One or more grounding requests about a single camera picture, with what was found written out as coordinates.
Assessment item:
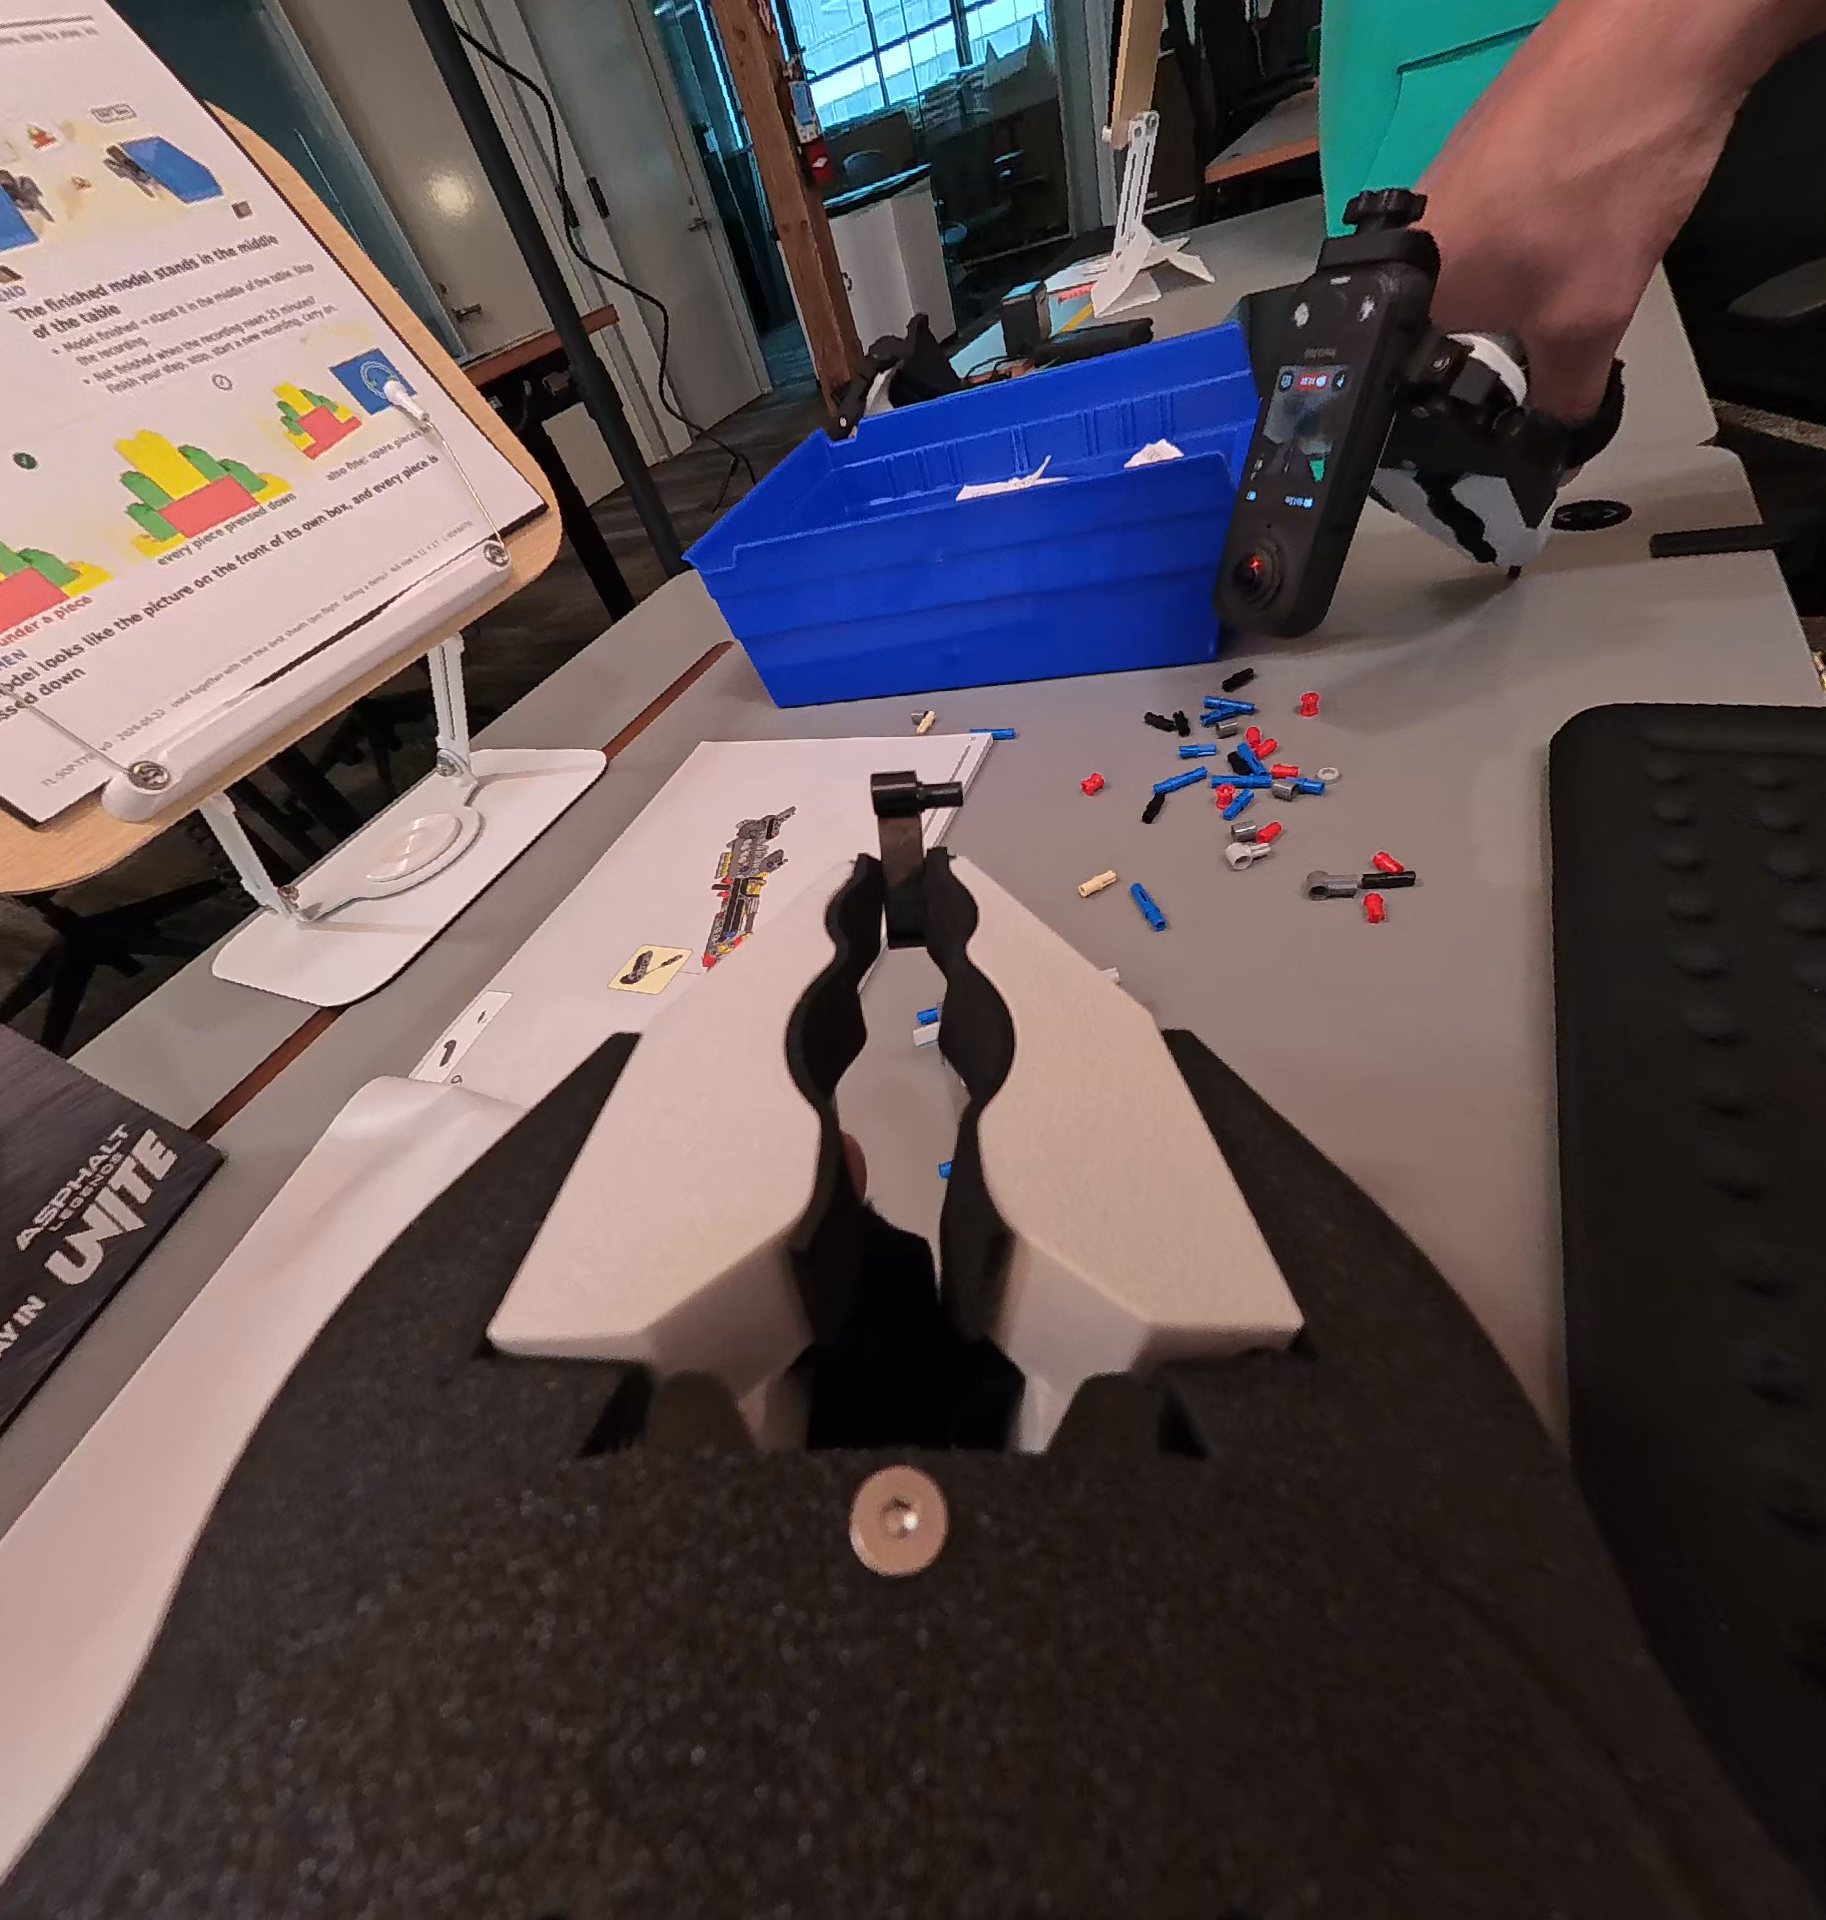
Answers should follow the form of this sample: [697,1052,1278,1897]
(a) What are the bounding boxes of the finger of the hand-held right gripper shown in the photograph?
[1369,455,1501,567]
[1458,449,1572,579]

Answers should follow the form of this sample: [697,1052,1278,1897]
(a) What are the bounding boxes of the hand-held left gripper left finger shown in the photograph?
[486,852,933,1453]

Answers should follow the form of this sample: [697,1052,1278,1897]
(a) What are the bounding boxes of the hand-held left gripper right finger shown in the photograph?
[928,844,1308,1453]

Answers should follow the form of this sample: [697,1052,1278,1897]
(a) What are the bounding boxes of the white lego instruction booklet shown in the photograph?
[0,733,996,1847]

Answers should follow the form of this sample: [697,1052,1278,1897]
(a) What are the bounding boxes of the black angled lego beam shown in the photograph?
[871,769,930,952]

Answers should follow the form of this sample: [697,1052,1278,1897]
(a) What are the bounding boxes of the person's right forearm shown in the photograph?
[1415,0,1826,255]

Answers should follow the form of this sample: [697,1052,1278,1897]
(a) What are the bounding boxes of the scattered loose lego pieces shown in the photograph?
[1081,665,1343,873]

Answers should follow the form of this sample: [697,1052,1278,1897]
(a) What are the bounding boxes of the black lego set box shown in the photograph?
[0,1010,227,1487]

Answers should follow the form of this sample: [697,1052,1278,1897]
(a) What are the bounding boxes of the person's right hand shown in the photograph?
[1428,223,1682,427]

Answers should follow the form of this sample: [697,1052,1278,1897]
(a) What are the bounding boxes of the teal tote bag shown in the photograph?
[1318,0,1561,234]

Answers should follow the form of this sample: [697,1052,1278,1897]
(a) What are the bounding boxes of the black mesh office chair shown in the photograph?
[1663,0,1826,616]

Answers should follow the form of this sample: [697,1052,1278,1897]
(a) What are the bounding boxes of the blue plastic bin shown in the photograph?
[686,322,1260,706]

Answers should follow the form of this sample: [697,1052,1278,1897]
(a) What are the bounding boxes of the black bundled object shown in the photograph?
[830,314,961,443]

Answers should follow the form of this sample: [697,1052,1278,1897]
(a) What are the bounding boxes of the wooden support column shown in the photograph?
[709,0,861,429]

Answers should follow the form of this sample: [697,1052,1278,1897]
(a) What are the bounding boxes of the black tripod pole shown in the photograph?
[410,0,690,579]

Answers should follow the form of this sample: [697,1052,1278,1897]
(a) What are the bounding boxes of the printed instruction sheet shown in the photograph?
[0,0,547,826]

